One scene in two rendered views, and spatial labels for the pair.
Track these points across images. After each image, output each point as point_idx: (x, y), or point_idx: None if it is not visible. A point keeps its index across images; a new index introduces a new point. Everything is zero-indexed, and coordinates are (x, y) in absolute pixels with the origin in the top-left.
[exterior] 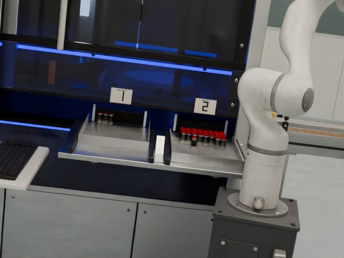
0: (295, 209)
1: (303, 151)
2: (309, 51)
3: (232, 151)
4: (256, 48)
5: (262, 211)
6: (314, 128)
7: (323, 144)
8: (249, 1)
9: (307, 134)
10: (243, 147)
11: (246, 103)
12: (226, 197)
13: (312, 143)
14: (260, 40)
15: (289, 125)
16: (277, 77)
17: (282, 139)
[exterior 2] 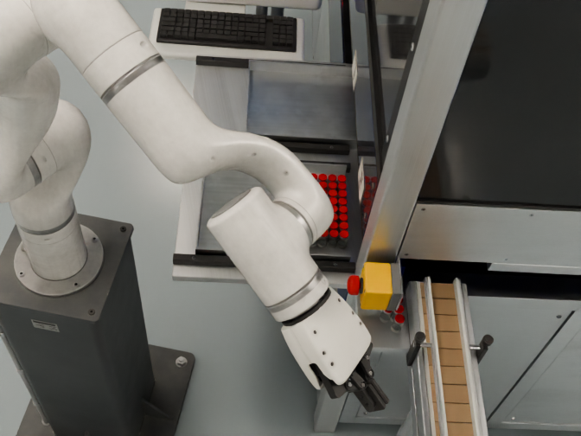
0: (53, 310)
1: (411, 413)
2: (0, 133)
3: None
4: (387, 165)
5: (25, 257)
6: (437, 412)
7: None
8: (407, 70)
9: (421, 400)
10: (340, 281)
11: None
12: (86, 226)
13: (418, 419)
14: (392, 158)
15: (432, 359)
16: None
17: (10, 207)
